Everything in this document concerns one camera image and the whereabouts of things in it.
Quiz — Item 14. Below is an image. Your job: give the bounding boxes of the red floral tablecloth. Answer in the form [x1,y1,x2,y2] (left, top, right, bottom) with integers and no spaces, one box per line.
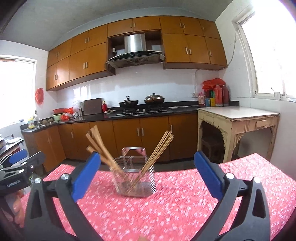
[19,152,296,241]

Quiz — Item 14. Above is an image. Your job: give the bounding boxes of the wooden lower cabinets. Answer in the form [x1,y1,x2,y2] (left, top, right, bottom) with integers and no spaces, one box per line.
[21,110,198,173]

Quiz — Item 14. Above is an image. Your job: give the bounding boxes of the black wok on stove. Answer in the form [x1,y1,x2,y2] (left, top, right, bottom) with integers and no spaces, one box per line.
[119,96,138,109]

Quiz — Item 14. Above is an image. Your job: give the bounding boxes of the left window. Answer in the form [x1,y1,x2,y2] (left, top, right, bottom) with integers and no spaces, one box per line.
[0,57,36,128]

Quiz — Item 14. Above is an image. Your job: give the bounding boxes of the red oil jugs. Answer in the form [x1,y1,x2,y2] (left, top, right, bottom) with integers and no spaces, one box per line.
[214,85,229,107]

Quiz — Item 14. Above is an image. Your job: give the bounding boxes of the wire utensil holder basket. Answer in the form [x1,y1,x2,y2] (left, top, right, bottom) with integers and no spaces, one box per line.
[110,147,156,198]

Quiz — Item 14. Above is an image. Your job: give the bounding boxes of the chopstick in basket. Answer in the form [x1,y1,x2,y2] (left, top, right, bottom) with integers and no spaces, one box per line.
[86,126,125,179]
[125,130,173,194]
[89,124,127,178]

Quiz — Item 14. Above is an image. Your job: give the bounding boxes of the stacked bowls with red bag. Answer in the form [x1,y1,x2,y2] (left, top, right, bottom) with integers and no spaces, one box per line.
[53,107,74,121]

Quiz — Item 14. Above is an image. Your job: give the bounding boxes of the chopstick in basket right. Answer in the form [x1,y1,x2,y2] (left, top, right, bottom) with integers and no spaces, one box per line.
[125,130,173,194]

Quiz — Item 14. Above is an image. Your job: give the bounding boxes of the red plastic bag on table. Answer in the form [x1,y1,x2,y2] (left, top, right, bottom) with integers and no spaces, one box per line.
[202,78,226,90]

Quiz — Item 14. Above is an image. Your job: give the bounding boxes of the steel range hood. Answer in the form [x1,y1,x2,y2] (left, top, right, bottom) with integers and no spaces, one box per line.
[106,31,165,68]

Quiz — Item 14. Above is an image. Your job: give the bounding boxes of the red hanging wall ornament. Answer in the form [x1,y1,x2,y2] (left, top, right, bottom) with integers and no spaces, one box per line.
[35,88,44,105]

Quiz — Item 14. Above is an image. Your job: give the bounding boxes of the wooden cabinets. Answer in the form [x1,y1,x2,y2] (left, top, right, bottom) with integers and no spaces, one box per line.
[21,110,198,173]
[46,16,228,91]

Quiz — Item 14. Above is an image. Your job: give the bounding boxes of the red bottle on counter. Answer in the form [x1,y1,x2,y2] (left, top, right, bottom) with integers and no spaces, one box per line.
[102,101,108,112]

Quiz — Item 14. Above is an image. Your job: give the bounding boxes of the wooden upper cabinets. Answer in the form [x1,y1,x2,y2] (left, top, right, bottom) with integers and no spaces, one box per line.
[46,16,228,91]

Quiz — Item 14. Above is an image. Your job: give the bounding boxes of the right window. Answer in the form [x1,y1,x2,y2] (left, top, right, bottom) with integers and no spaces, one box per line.
[234,1,295,102]

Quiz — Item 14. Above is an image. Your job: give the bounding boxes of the yellow dish soap bottle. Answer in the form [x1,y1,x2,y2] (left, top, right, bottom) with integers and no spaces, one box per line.
[28,118,35,129]

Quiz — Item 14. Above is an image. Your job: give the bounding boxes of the cream wooden side table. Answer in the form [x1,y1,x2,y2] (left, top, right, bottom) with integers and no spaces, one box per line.
[197,106,280,163]

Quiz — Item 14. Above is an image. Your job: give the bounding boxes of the black countertop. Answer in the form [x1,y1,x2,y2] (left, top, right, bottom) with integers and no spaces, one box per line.
[20,100,240,134]

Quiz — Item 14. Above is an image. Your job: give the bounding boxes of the window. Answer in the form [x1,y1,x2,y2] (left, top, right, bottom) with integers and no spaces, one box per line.
[0,57,36,128]
[234,1,295,102]

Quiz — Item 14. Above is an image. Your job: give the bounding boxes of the person's left hand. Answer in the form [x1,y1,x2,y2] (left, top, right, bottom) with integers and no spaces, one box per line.
[4,191,25,228]

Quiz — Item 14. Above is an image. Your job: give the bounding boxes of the dark wooden cutting board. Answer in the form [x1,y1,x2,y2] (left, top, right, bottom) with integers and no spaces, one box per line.
[83,98,102,115]

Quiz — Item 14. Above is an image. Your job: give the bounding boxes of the gas stove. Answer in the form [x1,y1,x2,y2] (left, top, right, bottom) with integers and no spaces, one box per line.
[115,107,173,116]

